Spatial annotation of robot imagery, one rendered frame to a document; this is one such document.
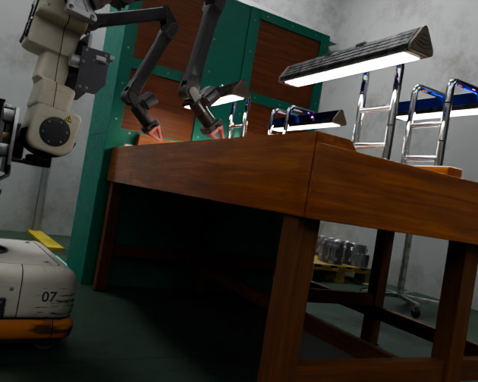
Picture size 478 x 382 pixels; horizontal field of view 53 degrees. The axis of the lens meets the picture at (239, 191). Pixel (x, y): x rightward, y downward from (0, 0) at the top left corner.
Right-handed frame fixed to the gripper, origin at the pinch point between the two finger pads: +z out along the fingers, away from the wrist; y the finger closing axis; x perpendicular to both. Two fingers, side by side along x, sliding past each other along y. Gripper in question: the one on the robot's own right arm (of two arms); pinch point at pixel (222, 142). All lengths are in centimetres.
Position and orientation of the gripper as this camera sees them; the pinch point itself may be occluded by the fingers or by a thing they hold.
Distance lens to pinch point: 195.5
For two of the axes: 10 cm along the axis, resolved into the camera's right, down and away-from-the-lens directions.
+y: -4.8, -0.5, 8.8
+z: 5.5, 7.6, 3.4
